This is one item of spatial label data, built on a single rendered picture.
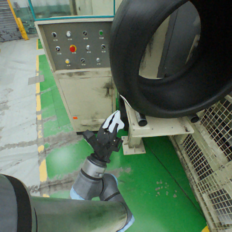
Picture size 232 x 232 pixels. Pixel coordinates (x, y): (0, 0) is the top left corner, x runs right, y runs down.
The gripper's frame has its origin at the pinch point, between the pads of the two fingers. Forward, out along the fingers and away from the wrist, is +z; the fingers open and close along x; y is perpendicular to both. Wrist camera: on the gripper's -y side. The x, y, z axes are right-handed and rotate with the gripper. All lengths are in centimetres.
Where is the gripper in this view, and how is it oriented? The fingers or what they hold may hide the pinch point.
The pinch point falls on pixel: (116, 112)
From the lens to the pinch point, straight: 46.8
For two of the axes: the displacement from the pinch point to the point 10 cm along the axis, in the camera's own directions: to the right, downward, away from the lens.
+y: 6.3, 3.7, 6.8
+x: 6.4, 2.4, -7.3
